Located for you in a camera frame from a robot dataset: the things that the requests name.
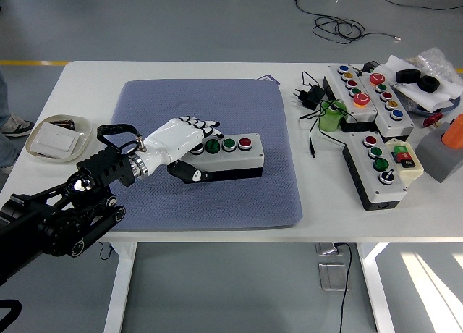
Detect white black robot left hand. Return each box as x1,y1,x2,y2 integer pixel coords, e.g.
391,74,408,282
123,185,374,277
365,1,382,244
143,115,225,185

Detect grey three-button control box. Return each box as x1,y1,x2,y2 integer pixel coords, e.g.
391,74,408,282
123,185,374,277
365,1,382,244
180,132,265,184

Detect grey five-button box, slim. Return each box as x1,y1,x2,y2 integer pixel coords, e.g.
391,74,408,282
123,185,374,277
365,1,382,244
323,64,379,133

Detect grey five-button box, wide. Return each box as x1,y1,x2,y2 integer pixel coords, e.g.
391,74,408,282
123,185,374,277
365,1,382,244
357,71,416,138

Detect white shallow tray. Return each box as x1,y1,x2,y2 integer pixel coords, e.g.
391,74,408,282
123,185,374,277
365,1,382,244
25,114,93,164

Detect blue-grey textured mat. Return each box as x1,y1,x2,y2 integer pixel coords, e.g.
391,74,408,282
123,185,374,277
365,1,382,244
108,78,304,232

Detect small dark brown object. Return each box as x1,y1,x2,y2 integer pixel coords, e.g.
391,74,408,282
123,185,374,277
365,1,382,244
49,119,76,131

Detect purple card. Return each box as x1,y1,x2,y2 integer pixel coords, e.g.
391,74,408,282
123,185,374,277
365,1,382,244
256,74,282,86

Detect black power adapter plug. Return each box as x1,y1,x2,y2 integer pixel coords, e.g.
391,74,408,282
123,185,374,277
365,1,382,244
292,85,326,111

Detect person's shoe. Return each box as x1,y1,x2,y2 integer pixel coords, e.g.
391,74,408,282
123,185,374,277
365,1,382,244
0,114,35,138

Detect white table leg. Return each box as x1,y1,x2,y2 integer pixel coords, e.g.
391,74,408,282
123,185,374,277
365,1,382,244
103,241,138,333
356,241,397,333

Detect person's leg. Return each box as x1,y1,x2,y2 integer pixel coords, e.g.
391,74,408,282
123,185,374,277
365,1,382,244
0,67,21,169

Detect metal floor socket plate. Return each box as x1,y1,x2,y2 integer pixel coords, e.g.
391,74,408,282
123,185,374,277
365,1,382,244
318,262,351,292

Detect grey box with selector knob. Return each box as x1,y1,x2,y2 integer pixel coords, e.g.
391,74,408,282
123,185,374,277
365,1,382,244
341,131,409,211

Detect red valve knob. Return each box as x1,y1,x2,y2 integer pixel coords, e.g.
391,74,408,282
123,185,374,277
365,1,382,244
423,112,444,128

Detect grey angled block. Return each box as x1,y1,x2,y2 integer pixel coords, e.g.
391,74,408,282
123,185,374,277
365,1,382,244
413,121,463,184

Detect clear bubble wrap bag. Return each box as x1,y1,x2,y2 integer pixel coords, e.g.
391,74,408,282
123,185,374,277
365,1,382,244
412,47,463,91

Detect orange cylinder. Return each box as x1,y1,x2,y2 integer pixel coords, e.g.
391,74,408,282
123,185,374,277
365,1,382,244
441,114,463,149

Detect blue round plate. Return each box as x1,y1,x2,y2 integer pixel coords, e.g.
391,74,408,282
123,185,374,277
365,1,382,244
397,86,462,117

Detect white wall switch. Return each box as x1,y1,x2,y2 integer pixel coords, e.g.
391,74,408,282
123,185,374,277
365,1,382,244
29,122,87,157

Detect thin black under-table cable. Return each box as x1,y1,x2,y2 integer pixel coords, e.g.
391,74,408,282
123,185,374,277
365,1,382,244
98,241,115,261

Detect black adapter cord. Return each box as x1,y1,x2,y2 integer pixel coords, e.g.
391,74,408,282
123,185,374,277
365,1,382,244
298,71,350,159

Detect under-table socket bracket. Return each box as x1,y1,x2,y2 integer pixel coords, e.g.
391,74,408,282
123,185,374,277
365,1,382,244
314,241,343,256

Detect black hanging power cable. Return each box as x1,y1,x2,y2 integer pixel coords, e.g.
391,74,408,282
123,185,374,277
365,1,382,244
334,241,354,333

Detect black curved frame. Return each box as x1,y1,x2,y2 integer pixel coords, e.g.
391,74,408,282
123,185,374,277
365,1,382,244
0,299,22,333

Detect black foam ring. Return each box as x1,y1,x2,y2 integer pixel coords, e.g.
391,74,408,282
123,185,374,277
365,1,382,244
418,75,441,93
396,69,422,84

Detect cream red-green push switch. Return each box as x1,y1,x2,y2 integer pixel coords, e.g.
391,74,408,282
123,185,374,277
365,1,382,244
384,138,425,187

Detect black coiled floor cable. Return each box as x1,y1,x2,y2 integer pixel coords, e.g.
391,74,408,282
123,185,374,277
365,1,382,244
293,0,402,45

